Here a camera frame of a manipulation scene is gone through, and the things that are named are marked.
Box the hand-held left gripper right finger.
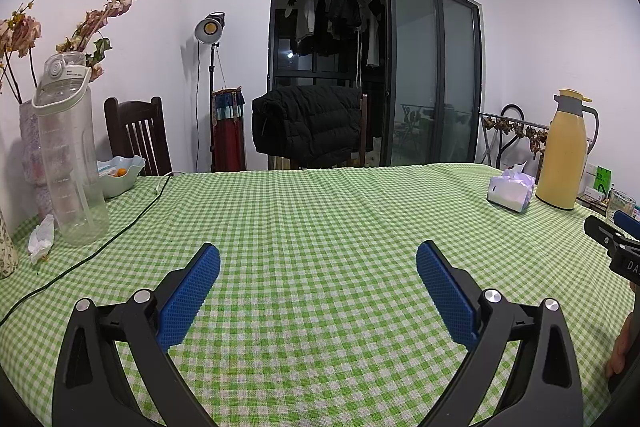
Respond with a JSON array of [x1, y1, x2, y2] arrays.
[[416, 239, 585, 427]]

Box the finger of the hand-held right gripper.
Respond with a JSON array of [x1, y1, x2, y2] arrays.
[[613, 209, 640, 239], [583, 214, 640, 260]]

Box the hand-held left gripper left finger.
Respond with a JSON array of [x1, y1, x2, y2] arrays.
[[51, 242, 222, 427]]

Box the person's right hand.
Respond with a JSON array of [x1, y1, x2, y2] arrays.
[[605, 311, 640, 380]]

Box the clear drinking glass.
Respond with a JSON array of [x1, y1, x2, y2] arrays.
[[606, 189, 638, 220]]

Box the yellow thermos jug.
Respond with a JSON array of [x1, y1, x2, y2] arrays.
[[535, 89, 600, 211]]

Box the purple white tissue pack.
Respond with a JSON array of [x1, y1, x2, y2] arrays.
[[487, 161, 536, 212]]

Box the metal rack with dried goods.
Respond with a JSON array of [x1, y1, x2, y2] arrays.
[[480, 104, 551, 168]]

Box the white wavy bowl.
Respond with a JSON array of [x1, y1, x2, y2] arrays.
[[96, 155, 147, 200]]

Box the green checkered tablecloth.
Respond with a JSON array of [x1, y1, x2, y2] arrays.
[[0, 162, 640, 427]]

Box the red cylindrical stand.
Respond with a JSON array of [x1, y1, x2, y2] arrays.
[[211, 86, 247, 172]]

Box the small crumpled paper napkin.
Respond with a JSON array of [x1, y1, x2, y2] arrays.
[[27, 214, 56, 265]]

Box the large clear water bottle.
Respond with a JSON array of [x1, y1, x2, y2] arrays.
[[31, 52, 111, 247]]

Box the floral pattern vase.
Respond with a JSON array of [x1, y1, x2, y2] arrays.
[[0, 207, 21, 280]]

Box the black puffer jacket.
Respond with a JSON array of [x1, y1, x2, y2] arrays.
[[251, 86, 373, 168]]

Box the sliding glass door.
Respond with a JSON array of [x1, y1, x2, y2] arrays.
[[270, 0, 485, 170]]

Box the studio lamp on stand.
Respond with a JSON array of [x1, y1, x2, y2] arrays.
[[194, 12, 227, 172]]

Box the tall dried flower stems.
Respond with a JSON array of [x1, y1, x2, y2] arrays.
[[55, 0, 143, 82]]

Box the row of hanging clothes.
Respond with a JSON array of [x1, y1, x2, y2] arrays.
[[285, 0, 386, 68]]

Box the dried pink blossom twigs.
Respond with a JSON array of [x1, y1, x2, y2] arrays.
[[0, 0, 43, 105]]

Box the black cable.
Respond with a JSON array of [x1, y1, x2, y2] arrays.
[[0, 174, 173, 325]]

